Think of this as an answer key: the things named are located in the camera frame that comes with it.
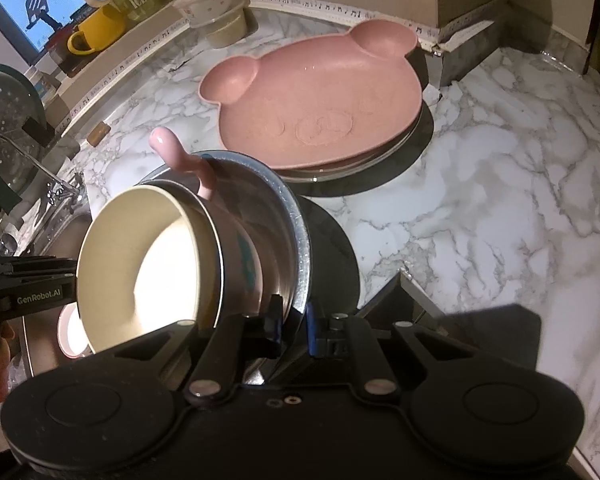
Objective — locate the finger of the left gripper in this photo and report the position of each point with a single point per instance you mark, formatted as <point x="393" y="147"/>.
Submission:
<point x="20" y="267"/>

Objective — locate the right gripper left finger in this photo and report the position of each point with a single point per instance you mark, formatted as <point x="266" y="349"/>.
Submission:
<point x="238" y="341"/>

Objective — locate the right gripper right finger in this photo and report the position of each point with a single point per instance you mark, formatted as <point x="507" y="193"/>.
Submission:
<point x="351" y="355"/>

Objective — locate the pink pot steel insert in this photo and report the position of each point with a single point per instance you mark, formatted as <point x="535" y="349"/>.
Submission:
<point x="240" y="270"/>

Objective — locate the cream round bowl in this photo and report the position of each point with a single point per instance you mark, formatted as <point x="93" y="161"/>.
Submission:
<point x="148" y="260"/>

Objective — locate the large stainless steel bowl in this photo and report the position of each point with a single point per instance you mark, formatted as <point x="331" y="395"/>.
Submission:
<point x="270" y="213"/>

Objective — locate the pink bear-shaped plate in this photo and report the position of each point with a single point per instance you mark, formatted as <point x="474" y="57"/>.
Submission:
<point x="319" y="100"/>

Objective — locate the small white saucer plate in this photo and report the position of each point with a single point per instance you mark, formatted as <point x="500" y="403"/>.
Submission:
<point x="71" y="336"/>

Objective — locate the chrome sink faucet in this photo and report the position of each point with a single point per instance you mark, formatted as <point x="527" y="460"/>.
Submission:
<point x="40" y="179"/>

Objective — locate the glass bowl with colander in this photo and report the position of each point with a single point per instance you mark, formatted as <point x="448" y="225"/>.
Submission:
<point x="24" y="134"/>

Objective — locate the brown soap bar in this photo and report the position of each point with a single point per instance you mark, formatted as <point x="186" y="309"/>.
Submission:
<point x="98" y="134"/>

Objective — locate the yellow ceramic mug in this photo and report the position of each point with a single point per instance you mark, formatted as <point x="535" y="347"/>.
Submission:
<point x="98" y="32"/>

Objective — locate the phone stand on window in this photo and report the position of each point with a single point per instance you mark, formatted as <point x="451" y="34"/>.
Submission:
<point x="38" y="10"/>

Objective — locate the white floral ceramic bowl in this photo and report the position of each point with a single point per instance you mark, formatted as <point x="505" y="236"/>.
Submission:
<point x="200" y="12"/>

